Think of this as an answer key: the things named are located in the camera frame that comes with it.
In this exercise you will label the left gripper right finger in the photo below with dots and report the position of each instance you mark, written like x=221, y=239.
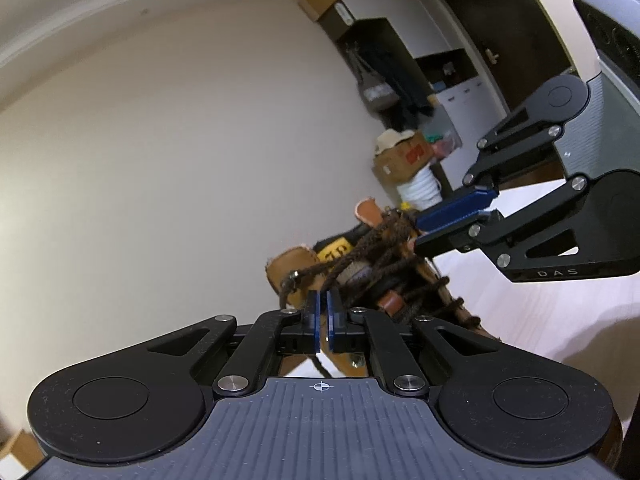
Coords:
x=373, y=334

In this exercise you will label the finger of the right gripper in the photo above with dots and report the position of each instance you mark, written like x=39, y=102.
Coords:
x=460, y=235
x=461, y=204

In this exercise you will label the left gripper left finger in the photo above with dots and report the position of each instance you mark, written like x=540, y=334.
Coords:
x=263, y=345

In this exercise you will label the dark brown shoelace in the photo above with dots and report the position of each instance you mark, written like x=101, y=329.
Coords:
x=370, y=254

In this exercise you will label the tan leather boot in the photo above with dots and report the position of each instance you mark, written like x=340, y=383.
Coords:
x=380, y=269

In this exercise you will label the white plastic bucket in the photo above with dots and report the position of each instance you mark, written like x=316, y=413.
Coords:
x=423, y=191

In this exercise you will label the brown cardboard box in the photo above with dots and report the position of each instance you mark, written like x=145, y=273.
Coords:
x=399, y=156

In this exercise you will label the white shoe cabinet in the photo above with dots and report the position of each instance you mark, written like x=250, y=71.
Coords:
x=467, y=100

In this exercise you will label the hanging grey bag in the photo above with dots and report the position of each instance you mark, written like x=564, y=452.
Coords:
x=376, y=93

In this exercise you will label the dark entrance door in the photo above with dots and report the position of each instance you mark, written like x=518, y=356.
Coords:
x=516, y=41

